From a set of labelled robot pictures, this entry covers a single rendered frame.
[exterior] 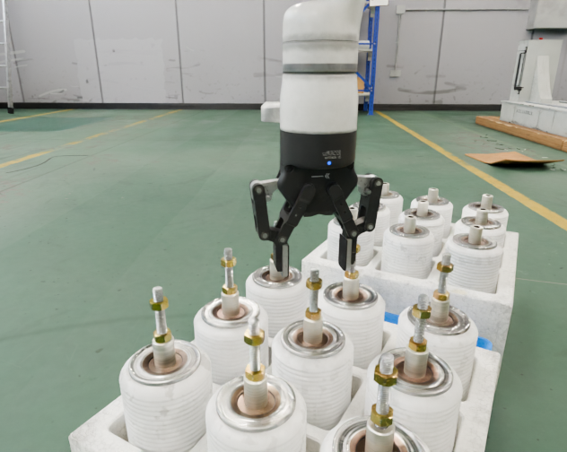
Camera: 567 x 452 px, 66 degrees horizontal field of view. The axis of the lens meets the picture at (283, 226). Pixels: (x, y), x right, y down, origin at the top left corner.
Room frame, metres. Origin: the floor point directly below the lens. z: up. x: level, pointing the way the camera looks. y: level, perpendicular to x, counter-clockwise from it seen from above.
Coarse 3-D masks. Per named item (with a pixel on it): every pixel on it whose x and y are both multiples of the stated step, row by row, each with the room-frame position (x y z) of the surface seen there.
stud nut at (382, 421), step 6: (372, 408) 0.28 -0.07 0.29; (390, 408) 0.28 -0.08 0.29; (372, 414) 0.27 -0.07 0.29; (378, 414) 0.27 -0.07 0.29; (390, 414) 0.27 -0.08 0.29; (372, 420) 0.27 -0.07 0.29; (378, 420) 0.27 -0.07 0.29; (384, 420) 0.27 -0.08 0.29; (390, 420) 0.27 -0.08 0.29; (384, 426) 0.27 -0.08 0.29
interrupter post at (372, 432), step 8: (368, 424) 0.27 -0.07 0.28; (392, 424) 0.27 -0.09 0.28; (368, 432) 0.27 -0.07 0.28; (376, 432) 0.27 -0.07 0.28; (384, 432) 0.27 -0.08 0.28; (392, 432) 0.27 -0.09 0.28; (368, 440) 0.27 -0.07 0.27; (376, 440) 0.26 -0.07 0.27; (384, 440) 0.26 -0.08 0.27; (392, 440) 0.27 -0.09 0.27; (368, 448) 0.27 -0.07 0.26; (376, 448) 0.26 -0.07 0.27; (384, 448) 0.26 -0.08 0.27; (392, 448) 0.27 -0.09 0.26
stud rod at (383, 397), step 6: (384, 354) 0.28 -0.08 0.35; (390, 354) 0.28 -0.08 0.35; (384, 360) 0.27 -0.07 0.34; (390, 360) 0.27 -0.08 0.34; (384, 366) 0.27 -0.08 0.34; (390, 366) 0.27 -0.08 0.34; (384, 372) 0.27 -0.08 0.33; (390, 372) 0.27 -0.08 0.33; (378, 390) 0.27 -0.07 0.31; (384, 390) 0.27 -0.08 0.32; (390, 390) 0.27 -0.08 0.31; (378, 396) 0.27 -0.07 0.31; (384, 396) 0.27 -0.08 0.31; (378, 402) 0.27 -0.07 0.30; (384, 402) 0.27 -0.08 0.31; (378, 408) 0.27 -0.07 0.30; (384, 408) 0.27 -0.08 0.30; (384, 414) 0.27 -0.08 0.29; (378, 426) 0.27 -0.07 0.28
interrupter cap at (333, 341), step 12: (300, 324) 0.46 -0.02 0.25; (324, 324) 0.46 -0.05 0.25; (288, 336) 0.44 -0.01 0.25; (300, 336) 0.44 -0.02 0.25; (324, 336) 0.44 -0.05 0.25; (336, 336) 0.44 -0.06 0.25; (288, 348) 0.41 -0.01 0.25; (300, 348) 0.41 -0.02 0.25; (312, 348) 0.41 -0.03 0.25; (324, 348) 0.41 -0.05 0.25; (336, 348) 0.41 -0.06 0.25
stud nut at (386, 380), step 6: (378, 366) 0.28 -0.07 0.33; (378, 372) 0.27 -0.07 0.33; (396, 372) 0.27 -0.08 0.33; (378, 378) 0.27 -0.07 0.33; (384, 378) 0.27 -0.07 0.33; (390, 378) 0.27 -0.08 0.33; (396, 378) 0.27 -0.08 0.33; (384, 384) 0.27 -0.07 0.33; (390, 384) 0.27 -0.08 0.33; (396, 384) 0.27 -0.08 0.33
